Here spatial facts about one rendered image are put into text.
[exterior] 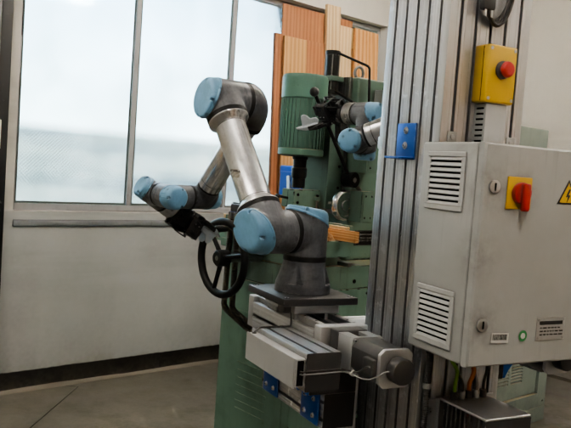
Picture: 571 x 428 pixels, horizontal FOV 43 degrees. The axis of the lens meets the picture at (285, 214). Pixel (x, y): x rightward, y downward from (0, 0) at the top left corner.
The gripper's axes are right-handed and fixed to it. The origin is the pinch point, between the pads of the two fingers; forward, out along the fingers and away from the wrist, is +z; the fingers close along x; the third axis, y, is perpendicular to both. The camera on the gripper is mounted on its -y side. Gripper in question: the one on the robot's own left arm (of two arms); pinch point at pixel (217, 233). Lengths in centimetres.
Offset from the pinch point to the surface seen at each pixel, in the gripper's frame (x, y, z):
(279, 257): 5.4, -5.2, 24.8
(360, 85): 3, -81, 22
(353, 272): 16, -16, 51
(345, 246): 20.5, -19.7, 37.3
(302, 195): -2.8, -32.5, 27.4
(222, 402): -21, 49, 56
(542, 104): -43, -197, 191
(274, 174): -122, -77, 97
